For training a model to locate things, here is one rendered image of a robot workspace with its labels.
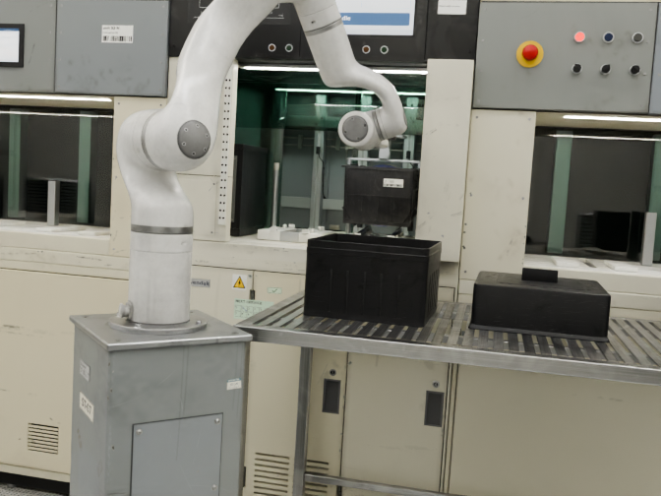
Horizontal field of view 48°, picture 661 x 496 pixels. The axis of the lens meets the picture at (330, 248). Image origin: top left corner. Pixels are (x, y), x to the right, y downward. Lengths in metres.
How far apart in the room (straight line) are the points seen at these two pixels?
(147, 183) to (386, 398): 0.99
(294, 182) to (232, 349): 1.68
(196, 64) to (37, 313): 1.24
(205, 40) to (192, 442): 0.77
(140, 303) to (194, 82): 0.43
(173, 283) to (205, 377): 0.19
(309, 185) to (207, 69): 1.60
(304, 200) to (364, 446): 1.19
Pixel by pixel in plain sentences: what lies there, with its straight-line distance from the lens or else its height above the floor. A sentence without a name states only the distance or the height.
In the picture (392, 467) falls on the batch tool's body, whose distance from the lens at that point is 2.19.
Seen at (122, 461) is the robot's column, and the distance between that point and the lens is 1.42.
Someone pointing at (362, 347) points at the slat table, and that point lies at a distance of 1.46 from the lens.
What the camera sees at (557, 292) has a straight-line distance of 1.64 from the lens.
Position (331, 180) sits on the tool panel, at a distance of 3.00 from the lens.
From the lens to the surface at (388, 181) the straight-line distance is 2.25.
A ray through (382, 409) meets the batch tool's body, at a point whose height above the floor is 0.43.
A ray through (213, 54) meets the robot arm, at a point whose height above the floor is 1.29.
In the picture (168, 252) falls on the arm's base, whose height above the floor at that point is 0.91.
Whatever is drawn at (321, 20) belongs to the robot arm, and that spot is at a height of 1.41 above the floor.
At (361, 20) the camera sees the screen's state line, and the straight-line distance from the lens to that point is 2.11.
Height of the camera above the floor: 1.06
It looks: 5 degrees down
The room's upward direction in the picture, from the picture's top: 3 degrees clockwise
